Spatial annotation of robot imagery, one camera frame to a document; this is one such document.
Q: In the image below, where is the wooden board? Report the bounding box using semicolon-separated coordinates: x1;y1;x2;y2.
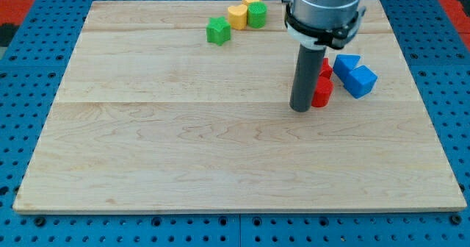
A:
13;0;466;215

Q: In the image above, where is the blue triangle block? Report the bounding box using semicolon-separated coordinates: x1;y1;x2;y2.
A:
333;54;361;82

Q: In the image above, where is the blue cube block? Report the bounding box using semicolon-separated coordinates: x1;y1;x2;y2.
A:
344;65;377;99

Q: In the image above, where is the yellow heart block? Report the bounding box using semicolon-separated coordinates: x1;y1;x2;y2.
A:
227;4;247;30

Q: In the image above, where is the red star block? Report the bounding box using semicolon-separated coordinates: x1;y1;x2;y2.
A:
319;57;333;79

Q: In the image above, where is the black cable clamp ring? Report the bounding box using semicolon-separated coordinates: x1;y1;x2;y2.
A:
284;4;367;51

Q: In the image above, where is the green circle block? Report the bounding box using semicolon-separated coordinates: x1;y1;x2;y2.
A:
247;1;267;29

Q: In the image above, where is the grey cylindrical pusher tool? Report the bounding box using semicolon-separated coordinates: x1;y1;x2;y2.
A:
289;45;326;112

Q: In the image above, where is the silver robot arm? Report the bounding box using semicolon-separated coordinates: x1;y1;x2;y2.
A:
282;0;366;50

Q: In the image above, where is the green star block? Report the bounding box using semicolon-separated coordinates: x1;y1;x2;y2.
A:
206;17;231;46

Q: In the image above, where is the red cylinder block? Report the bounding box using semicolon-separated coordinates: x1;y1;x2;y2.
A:
311;76;334;107

